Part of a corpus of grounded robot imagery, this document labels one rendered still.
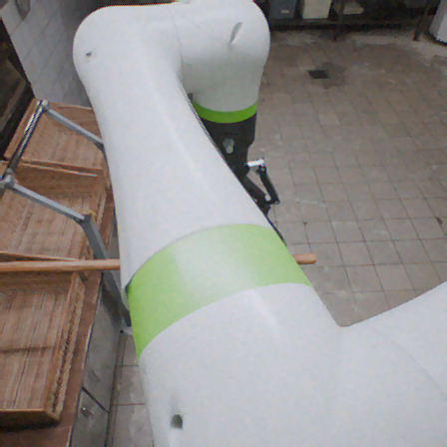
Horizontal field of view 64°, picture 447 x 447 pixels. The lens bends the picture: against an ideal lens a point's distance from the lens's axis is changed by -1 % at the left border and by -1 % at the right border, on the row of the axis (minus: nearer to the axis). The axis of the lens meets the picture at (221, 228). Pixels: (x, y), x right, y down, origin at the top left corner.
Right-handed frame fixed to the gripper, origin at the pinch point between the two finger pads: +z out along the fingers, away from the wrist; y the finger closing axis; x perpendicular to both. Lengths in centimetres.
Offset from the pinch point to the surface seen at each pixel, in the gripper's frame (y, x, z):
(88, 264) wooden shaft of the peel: -35.1, 12.9, 26.4
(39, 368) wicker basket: -70, 11, 88
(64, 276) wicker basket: -63, 45, 76
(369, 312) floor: 95, 50, 145
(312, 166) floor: 95, 187, 141
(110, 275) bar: -48, 53, 90
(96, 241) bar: -47, 52, 63
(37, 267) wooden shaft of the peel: -49, 13, 27
